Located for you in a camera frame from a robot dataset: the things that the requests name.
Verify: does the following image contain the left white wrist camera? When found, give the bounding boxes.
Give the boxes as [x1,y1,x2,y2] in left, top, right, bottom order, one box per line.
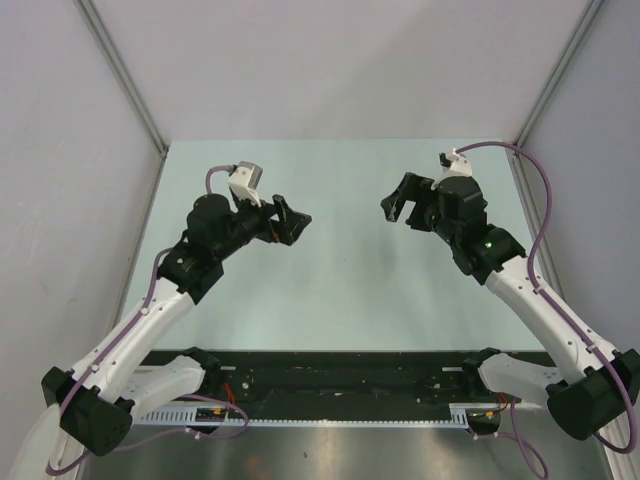
[228,161,263,207]

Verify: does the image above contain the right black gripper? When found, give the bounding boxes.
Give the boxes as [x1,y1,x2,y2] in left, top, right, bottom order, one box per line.
[382,171,460,244]

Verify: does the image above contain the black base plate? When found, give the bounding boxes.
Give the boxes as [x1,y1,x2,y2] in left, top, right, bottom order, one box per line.
[134,349,551,422]

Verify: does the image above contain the aluminium frame rail left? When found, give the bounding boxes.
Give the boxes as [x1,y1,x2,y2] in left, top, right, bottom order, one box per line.
[99,144,169,361]

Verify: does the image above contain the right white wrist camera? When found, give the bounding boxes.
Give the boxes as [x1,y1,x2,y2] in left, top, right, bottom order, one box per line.
[439,149,473,180]

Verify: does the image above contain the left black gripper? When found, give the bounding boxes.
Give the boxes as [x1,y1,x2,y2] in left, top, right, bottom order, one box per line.
[213,190,310,261]

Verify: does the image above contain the white slotted cable duct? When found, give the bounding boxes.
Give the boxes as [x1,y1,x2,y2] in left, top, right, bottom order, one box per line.
[133,403,509,429]

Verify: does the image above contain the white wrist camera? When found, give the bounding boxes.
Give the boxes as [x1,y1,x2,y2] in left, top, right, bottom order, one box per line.
[439,149,473,180]
[228,161,263,207]

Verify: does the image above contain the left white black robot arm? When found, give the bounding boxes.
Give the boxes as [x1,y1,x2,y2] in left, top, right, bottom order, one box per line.
[41,194,312,456]

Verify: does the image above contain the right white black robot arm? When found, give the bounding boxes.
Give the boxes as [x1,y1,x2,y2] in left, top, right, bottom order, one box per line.
[381,173,639,440]

